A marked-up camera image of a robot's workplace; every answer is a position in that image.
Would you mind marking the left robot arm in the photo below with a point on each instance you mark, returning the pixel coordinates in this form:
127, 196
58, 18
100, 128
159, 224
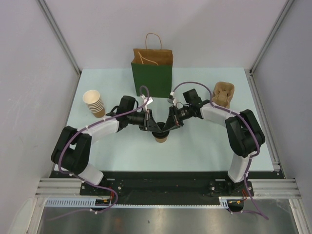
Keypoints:
72, 149

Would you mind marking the white cable duct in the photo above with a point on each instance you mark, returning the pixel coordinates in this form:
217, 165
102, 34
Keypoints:
77, 202

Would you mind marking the brown paper coffee cup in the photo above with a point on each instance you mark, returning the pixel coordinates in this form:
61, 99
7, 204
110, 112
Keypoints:
160, 140

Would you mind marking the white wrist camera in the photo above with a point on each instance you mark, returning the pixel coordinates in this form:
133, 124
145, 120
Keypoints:
147, 100
171, 98

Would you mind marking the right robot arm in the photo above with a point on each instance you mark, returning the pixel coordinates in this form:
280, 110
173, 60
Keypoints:
244, 132

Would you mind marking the green paper bag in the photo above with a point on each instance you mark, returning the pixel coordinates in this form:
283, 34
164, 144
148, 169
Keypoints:
153, 68

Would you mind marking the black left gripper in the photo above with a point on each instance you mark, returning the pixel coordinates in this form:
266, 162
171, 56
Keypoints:
148, 123

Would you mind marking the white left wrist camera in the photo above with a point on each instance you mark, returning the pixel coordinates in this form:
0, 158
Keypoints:
147, 100

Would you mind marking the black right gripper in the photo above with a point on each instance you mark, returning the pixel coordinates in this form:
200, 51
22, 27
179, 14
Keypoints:
174, 120

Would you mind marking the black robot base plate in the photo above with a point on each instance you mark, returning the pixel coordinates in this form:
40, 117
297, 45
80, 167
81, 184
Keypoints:
170, 188

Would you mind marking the brown pulp cup carrier stack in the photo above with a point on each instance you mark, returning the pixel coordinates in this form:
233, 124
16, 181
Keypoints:
223, 94

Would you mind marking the stack of paper cups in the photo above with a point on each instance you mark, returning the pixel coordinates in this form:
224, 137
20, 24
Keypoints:
92, 99

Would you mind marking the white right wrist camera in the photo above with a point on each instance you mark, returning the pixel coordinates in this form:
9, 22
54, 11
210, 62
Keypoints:
171, 98

